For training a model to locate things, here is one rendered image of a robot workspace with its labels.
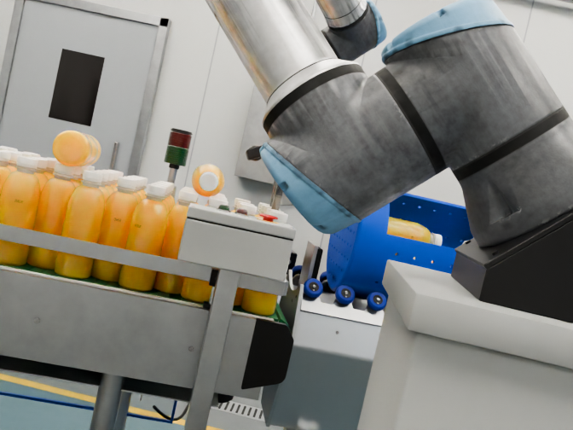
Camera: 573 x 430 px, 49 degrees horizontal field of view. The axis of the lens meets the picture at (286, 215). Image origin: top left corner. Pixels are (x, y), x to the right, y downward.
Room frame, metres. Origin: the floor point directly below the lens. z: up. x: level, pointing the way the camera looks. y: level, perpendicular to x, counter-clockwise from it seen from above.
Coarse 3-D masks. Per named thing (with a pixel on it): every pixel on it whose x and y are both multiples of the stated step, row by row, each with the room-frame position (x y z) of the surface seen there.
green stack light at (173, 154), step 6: (168, 150) 1.77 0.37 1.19; (174, 150) 1.77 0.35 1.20; (180, 150) 1.77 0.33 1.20; (186, 150) 1.78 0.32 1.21; (168, 156) 1.77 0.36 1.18; (174, 156) 1.77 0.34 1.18; (180, 156) 1.77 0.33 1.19; (186, 156) 1.79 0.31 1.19; (168, 162) 1.77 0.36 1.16; (174, 162) 1.77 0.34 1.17; (180, 162) 1.77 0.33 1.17; (186, 162) 1.80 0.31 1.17
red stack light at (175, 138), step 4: (172, 132) 1.77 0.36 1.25; (176, 132) 1.77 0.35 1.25; (172, 136) 1.77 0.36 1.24; (176, 136) 1.77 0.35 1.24; (180, 136) 1.77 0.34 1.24; (184, 136) 1.77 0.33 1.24; (188, 136) 1.78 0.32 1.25; (168, 140) 1.79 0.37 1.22; (172, 140) 1.77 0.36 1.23; (176, 140) 1.77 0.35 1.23; (180, 140) 1.77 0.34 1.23; (184, 140) 1.77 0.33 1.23; (188, 140) 1.78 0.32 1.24; (168, 144) 1.78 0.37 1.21; (172, 144) 1.77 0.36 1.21; (176, 144) 1.77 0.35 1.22; (180, 144) 1.77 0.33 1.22; (184, 144) 1.78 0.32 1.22; (188, 144) 1.79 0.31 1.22; (188, 148) 1.79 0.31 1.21
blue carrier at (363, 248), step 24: (384, 216) 1.38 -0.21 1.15; (408, 216) 1.64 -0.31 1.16; (432, 216) 1.64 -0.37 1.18; (456, 216) 1.63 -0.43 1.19; (336, 240) 1.55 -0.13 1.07; (360, 240) 1.36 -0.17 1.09; (384, 240) 1.37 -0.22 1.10; (408, 240) 1.38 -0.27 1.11; (456, 240) 1.68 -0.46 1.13; (336, 264) 1.49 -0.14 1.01; (360, 264) 1.37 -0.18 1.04; (384, 264) 1.38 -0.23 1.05; (432, 264) 1.39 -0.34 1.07; (336, 288) 1.45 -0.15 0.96; (360, 288) 1.42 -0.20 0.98; (384, 288) 1.41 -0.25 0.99
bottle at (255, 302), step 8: (248, 296) 1.29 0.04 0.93; (256, 296) 1.28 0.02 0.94; (264, 296) 1.28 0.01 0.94; (272, 296) 1.29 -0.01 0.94; (248, 304) 1.29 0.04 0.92; (256, 304) 1.28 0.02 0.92; (264, 304) 1.28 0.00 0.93; (272, 304) 1.29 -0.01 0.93; (256, 312) 1.28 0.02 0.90; (264, 312) 1.28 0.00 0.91; (272, 312) 1.30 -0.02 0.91
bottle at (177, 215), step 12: (180, 204) 1.31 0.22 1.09; (168, 216) 1.31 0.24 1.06; (180, 216) 1.30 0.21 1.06; (168, 228) 1.30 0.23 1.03; (180, 228) 1.29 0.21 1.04; (168, 240) 1.30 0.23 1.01; (180, 240) 1.29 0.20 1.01; (168, 252) 1.29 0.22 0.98; (156, 276) 1.30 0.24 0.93; (168, 276) 1.29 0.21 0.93; (180, 276) 1.30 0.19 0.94; (156, 288) 1.30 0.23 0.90; (168, 288) 1.29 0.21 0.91; (180, 288) 1.31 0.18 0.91
